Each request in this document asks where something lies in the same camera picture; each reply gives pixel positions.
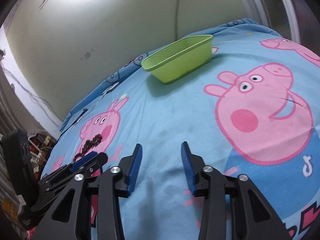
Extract dark red bead necklace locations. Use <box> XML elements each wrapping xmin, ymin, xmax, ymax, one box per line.
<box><xmin>71</xmin><ymin>133</ymin><xmax>103</xmax><ymax>163</ymax></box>

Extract cluttered side shelf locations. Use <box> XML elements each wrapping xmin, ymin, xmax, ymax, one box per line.
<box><xmin>1</xmin><ymin>129</ymin><xmax>57</xmax><ymax>231</ymax></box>

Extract blue Peppa Pig bedsheet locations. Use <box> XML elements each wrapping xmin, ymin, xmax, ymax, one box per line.
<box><xmin>43</xmin><ymin>18</ymin><xmax>319</xmax><ymax>239</ymax></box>

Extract white power bank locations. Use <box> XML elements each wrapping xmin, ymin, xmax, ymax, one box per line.
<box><xmin>102</xmin><ymin>82</ymin><xmax>120</xmax><ymax>95</ymax></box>

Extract green plastic basket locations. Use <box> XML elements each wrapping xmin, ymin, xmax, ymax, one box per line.
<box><xmin>141</xmin><ymin>35</ymin><xmax>213</xmax><ymax>84</ymax></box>

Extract white charging cable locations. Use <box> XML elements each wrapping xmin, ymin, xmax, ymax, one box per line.
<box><xmin>87</xmin><ymin>89</ymin><xmax>108</xmax><ymax>113</ymax></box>

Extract black cable with plug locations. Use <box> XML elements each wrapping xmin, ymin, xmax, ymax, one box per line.
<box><xmin>55</xmin><ymin>107</ymin><xmax>89</xmax><ymax>143</ymax></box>

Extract wall socket plate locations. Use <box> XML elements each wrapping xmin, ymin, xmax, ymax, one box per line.
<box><xmin>84</xmin><ymin>52</ymin><xmax>91</xmax><ymax>59</ymax></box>

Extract wall cable under tape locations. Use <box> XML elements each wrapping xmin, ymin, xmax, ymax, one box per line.
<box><xmin>173</xmin><ymin>0</ymin><xmax>181</xmax><ymax>41</ymax></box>

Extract window frame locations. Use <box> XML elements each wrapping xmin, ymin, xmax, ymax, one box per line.
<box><xmin>241</xmin><ymin>0</ymin><xmax>301</xmax><ymax>43</ymax></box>

